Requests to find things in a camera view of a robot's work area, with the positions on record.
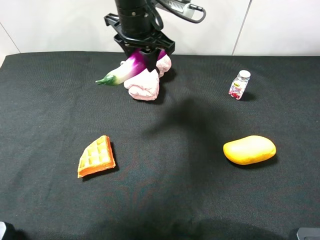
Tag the orange toy waffle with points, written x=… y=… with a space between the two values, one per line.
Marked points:
x=96 y=157

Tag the pink rolled towel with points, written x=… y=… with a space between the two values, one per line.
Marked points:
x=145 y=86

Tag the purple toy eggplant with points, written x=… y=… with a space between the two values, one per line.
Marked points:
x=133 y=66

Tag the black tablecloth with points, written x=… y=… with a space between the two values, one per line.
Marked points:
x=172 y=180

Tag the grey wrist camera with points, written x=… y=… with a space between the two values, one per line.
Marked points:
x=183 y=7

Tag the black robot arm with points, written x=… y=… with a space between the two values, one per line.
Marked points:
x=137 y=7

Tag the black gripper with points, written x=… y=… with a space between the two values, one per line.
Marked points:
x=141 y=33

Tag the small candy jar silver lid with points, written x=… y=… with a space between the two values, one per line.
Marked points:
x=239 y=84

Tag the yellow toy mango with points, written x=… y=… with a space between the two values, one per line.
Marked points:
x=249 y=150

